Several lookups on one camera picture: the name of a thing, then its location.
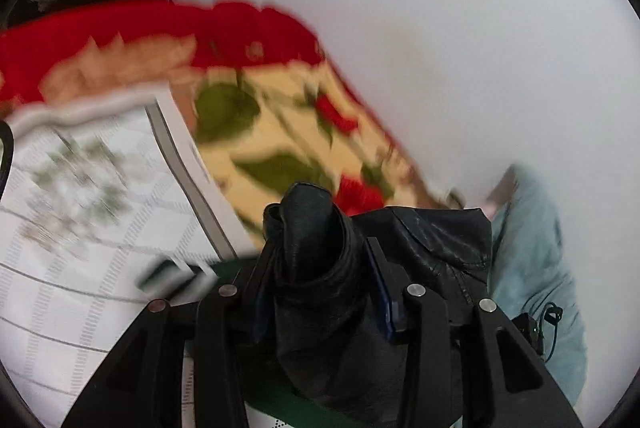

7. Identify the light blue duvet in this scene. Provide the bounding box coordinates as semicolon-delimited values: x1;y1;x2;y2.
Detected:
487;165;588;409

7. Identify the black cable loop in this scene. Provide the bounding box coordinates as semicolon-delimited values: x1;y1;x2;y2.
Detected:
0;120;16;199

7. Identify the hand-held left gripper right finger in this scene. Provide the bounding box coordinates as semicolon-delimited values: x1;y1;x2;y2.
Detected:
364;237;583;428

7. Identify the black leather jacket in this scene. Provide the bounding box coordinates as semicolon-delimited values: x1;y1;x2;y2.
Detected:
262;182;493;428

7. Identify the white quilted floral mat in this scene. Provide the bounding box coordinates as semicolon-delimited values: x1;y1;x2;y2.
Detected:
0;82;291;428

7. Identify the dark thin cord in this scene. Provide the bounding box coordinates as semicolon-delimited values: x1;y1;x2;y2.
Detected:
539;302;564;365

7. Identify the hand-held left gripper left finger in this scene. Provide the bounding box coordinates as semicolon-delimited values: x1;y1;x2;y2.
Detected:
60;252;277;428

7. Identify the red floral blanket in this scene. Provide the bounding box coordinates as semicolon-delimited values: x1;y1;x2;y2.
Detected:
0;0;466;249

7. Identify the folded green garment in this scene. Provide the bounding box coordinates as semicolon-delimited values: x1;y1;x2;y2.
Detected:
136;257;326;428

